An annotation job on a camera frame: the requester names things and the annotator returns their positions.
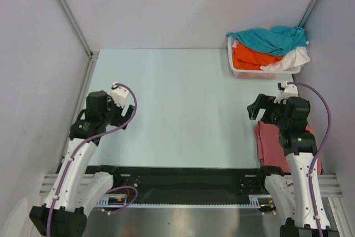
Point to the pink polo shirt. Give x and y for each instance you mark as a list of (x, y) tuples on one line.
[(271, 153)]

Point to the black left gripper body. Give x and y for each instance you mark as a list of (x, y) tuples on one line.
[(112, 115)]

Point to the aluminium frame post left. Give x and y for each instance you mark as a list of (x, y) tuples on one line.
[(74, 25)]

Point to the orange t shirt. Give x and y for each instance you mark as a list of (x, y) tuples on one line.
[(247, 59)]

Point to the white slotted cable duct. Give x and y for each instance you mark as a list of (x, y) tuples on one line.
[(253, 202)]

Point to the teal t shirt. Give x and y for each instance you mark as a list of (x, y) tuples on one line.
[(276, 41)]

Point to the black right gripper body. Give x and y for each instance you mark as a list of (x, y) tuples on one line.
[(273, 114)]

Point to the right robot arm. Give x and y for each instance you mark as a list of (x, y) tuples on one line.
[(300, 206)]

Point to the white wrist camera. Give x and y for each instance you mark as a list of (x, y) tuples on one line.
[(287, 90), (119, 94)]

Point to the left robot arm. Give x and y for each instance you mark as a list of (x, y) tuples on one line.
[(66, 208)]

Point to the white t shirt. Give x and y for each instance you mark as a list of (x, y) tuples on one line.
[(295, 58)]

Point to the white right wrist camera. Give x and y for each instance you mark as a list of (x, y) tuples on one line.
[(287, 90)]

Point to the white plastic laundry basket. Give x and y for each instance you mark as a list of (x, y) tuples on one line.
[(257, 74)]

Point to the aluminium frame rail front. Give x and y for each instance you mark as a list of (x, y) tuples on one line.
[(330, 184)]

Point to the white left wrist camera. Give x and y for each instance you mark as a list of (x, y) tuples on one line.
[(119, 94)]

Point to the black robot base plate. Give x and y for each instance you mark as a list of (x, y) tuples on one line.
[(160, 197)]

